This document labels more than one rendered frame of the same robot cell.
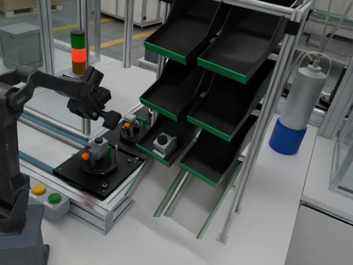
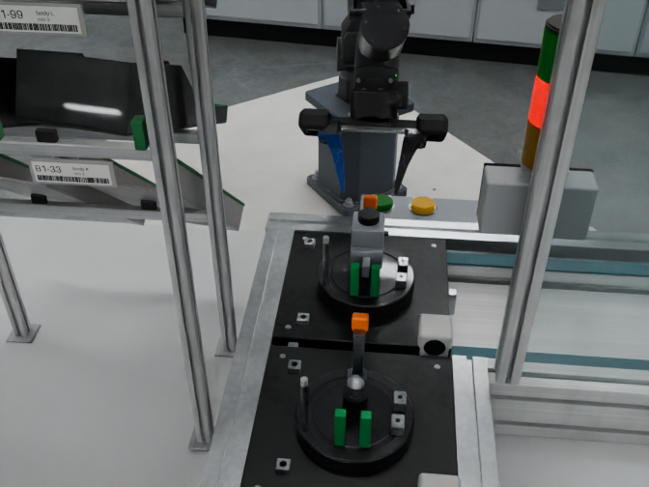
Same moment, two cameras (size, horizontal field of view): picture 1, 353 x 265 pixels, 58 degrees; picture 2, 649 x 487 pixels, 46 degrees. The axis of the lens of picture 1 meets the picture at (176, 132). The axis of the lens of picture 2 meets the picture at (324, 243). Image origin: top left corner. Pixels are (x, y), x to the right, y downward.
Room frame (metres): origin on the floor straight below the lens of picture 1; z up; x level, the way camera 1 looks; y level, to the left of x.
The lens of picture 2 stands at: (1.72, -0.02, 1.70)
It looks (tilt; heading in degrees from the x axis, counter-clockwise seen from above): 38 degrees down; 163
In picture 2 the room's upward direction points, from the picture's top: straight up
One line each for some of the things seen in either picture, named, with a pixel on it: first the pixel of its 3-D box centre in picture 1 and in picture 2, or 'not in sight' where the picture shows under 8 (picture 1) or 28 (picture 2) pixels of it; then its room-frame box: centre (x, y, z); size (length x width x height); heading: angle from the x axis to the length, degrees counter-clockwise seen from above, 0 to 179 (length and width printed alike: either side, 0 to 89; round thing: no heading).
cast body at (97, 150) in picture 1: (100, 145); (367, 239); (0.94, 0.27, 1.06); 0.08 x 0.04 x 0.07; 158
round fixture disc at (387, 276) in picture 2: (99, 163); (365, 278); (0.93, 0.28, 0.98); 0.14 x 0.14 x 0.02
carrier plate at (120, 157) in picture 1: (99, 167); (365, 288); (0.93, 0.28, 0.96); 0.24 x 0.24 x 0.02; 68
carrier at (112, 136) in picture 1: (136, 128); (354, 399); (1.16, 0.18, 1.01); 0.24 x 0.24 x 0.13; 68
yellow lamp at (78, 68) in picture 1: (79, 66); (548, 141); (1.11, 0.41, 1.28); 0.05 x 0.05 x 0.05
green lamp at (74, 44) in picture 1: (78, 40); (566, 52); (1.11, 0.41, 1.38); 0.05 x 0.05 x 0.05
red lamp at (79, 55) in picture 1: (78, 53); (556, 99); (1.11, 0.41, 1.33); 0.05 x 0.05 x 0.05
